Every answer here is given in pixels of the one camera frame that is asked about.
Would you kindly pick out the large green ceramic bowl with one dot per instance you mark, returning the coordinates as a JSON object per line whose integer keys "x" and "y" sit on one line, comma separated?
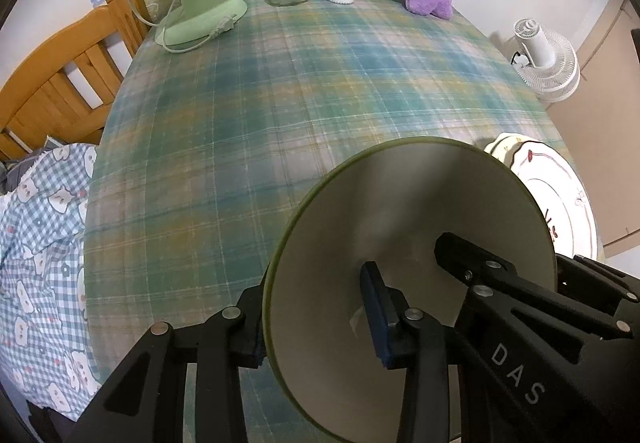
{"x": 400, "y": 203}

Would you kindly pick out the blue checked blanket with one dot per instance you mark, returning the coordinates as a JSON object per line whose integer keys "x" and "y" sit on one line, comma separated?
{"x": 40, "y": 248}

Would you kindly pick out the white plate with pink pattern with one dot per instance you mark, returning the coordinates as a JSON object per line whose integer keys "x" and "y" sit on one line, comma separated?
{"x": 555, "y": 193}

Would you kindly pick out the white standing fan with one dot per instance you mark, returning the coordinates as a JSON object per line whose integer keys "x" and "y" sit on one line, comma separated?
{"x": 545, "y": 58}

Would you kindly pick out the cream plate with yellow flowers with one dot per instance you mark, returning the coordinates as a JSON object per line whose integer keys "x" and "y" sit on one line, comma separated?
{"x": 495, "y": 147}

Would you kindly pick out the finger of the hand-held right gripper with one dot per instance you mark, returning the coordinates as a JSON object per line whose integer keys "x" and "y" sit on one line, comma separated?
{"x": 590, "y": 280}
{"x": 465, "y": 260}

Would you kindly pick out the beige door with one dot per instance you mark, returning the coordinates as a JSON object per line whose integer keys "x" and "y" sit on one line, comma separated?
{"x": 600, "y": 123}

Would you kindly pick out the grey cloth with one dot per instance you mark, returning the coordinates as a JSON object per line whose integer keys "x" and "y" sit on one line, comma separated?
{"x": 12, "y": 175}

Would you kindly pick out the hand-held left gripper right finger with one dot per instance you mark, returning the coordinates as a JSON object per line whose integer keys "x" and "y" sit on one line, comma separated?
{"x": 377, "y": 315}

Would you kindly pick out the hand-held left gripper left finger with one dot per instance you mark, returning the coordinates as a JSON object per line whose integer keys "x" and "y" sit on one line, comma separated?
{"x": 245, "y": 338}

